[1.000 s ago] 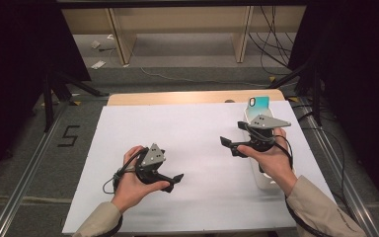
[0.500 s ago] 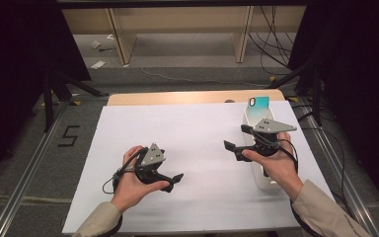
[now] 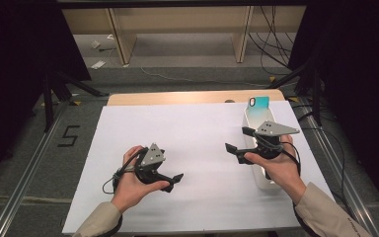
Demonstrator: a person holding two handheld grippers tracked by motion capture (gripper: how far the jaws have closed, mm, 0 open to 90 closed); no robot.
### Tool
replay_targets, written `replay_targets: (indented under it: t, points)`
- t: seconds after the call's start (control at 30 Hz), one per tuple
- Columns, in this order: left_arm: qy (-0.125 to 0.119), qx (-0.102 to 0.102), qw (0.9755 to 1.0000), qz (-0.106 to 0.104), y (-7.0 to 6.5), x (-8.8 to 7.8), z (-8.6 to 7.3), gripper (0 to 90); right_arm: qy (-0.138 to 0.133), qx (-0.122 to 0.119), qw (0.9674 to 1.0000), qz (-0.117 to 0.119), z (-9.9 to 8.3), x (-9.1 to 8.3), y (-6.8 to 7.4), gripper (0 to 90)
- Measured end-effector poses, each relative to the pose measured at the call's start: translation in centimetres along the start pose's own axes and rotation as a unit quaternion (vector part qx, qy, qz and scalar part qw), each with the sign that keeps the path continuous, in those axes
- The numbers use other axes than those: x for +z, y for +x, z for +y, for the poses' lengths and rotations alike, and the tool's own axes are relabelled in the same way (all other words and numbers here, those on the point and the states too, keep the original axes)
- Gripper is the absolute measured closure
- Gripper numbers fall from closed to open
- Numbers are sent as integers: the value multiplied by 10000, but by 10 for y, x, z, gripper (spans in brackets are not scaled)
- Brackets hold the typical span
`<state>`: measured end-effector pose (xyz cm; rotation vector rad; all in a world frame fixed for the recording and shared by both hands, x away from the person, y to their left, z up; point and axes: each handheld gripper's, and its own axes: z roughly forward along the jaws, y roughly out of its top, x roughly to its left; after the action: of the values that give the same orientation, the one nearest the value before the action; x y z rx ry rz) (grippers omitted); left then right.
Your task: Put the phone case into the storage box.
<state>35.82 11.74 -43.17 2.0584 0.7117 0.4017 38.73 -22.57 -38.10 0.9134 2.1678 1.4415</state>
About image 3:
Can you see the dark curtain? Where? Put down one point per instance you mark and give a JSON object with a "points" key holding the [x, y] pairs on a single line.
{"points": [[13, 82], [365, 82]]}

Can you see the yellow tape piece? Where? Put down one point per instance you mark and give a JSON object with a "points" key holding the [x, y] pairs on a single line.
{"points": [[76, 103], [293, 98], [272, 79]]}

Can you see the white board sheet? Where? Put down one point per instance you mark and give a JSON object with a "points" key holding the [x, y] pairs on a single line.
{"points": [[184, 138]]}

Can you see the iridescent phone case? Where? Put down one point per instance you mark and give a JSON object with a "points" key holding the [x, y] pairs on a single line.
{"points": [[260, 105]]}

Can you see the person's right hand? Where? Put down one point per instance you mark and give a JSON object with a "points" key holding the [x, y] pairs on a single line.
{"points": [[283, 171]]}

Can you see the white paper scrap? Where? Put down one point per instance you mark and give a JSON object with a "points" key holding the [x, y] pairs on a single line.
{"points": [[95, 44], [98, 64]]}

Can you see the light wooden desk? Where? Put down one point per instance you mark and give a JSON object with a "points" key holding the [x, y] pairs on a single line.
{"points": [[125, 36]]}

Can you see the aluminium floor rail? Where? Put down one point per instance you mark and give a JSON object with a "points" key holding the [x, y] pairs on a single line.
{"points": [[342, 181], [26, 179]]}

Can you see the black metal bar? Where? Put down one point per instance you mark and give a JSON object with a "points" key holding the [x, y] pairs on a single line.
{"points": [[177, 3]]}

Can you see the black tripod stand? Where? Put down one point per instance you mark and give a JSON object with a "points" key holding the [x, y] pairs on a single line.
{"points": [[48, 98], [316, 95]]}

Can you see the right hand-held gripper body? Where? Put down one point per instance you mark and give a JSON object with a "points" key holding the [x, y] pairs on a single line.
{"points": [[269, 144]]}

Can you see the person's left hand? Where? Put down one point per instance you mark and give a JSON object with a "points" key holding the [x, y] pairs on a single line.
{"points": [[131, 191]]}

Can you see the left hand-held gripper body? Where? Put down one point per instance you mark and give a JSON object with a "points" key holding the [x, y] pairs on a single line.
{"points": [[151, 164]]}

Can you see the long white plastic container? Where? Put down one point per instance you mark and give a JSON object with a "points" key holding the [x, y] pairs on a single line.
{"points": [[260, 181]]}

